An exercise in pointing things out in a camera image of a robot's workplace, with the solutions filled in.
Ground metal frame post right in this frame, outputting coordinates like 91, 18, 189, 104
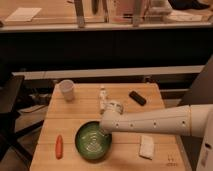
132, 0, 142, 27

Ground white paper cup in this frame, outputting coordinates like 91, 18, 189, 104
59, 79, 74, 101

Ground metal frame post left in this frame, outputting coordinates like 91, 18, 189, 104
74, 0, 85, 28

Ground metal frame post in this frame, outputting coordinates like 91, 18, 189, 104
132, 0, 142, 27
74, 0, 85, 28

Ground orange toy carrot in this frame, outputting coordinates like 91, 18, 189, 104
55, 135, 63, 159

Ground white folded cloth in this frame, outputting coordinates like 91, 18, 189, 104
139, 135, 154, 159

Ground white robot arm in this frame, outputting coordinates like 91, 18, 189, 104
100, 101, 213, 171

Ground black rectangular remote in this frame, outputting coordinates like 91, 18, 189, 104
129, 91, 146, 106

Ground white paper sheet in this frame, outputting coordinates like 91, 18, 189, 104
5, 7, 41, 22

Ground green ceramic bowl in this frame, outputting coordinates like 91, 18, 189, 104
75, 121, 112, 160

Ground black office chair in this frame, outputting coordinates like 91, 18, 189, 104
0, 76, 44, 162

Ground small white bottle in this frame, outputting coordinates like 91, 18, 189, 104
99, 86, 108, 114

